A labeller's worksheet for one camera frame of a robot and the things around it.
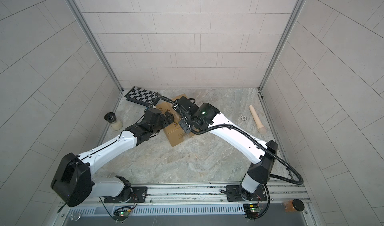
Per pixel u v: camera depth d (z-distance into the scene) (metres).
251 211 0.68
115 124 0.90
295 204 0.61
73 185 0.40
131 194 0.69
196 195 0.72
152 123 0.63
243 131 0.42
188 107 0.51
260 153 0.40
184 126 0.61
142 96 1.08
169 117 0.75
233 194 0.71
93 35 0.87
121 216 0.65
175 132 0.76
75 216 0.63
